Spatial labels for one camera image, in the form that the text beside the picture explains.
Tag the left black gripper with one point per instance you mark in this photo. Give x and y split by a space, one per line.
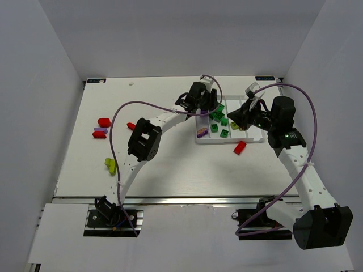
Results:
209 103

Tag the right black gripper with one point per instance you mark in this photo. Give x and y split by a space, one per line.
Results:
247 117

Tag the green long lego plate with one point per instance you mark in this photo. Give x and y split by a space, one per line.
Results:
220 108

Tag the green square lego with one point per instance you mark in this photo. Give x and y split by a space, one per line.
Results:
213 128

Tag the lime curved lego brick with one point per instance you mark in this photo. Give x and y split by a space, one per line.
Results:
112 169

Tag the lime small lego brick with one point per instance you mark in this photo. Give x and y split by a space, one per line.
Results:
234 126

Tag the green lego brick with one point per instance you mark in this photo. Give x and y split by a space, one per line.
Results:
224 133

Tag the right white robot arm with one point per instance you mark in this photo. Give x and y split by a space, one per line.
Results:
305 207

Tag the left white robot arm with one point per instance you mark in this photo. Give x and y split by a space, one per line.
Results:
144 141

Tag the white divided tray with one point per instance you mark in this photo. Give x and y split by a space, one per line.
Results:
231 103

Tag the red rectangular lego brick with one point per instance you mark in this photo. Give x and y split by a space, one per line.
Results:
240 147

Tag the right blue table sticker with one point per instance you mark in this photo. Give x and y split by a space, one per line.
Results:
264 78

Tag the blue table sticker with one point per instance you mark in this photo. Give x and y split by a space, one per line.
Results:
96 80
264 78

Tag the red small lego piece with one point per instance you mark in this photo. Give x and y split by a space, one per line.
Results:
131 126

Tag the red rounded lego brick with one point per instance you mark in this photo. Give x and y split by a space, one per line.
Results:
104 122

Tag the red curved lego brick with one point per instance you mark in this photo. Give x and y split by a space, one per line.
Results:
99 135

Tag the purple curved lego brick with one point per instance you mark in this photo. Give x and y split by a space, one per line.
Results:
101 129

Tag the left blue table sticker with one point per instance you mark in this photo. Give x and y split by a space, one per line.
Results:
96 80

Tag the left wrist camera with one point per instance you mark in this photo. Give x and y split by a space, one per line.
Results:
207 81

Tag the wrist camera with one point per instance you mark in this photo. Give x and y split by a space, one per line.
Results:
252 96
207 81

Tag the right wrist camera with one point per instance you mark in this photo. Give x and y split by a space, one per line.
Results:
252 96

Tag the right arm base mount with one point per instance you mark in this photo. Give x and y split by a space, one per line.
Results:
260 223

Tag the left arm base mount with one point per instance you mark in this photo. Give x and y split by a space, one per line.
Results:
106 219

